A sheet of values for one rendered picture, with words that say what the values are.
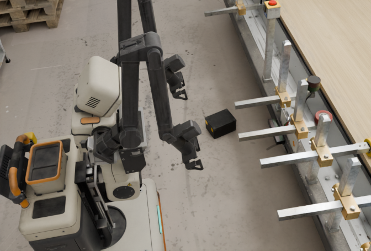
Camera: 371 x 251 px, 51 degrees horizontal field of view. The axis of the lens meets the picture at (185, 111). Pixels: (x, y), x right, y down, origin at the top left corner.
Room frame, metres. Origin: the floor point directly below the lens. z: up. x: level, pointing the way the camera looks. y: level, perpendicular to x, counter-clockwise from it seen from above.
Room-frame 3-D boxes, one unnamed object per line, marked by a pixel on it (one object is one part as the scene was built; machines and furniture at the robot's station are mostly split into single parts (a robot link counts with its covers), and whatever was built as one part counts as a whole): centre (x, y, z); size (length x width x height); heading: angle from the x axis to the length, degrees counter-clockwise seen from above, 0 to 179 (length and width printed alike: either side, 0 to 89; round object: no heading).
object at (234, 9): (2.51, -0.44, 0.80); 0.43 x 0.03 x 0.04; 92
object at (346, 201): (0.78, -0.56, 0.95); 0.14 x 0.06 x 0.05; 2
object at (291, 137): (1.33, -0.52, 0.75); 0.26 x 0.01 x 0.10; 2
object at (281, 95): (1.53, -0.53, 0.82); 0.14 x 0.06 x 0.05; 2
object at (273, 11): (1.81, -0.52, 1.18); 0.07 x 0.07 x 0.08; 2
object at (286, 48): (1.55, -0.53, 0.92); 0.04 x 0.04 x 0.48; 2
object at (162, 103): (1.01, 0.08, 1.40); 0.11 x 0.06 x 0.43; 4
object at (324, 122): (1.05, -0.55, 0.89); 0.04 x 0.04 x 0.48; 2
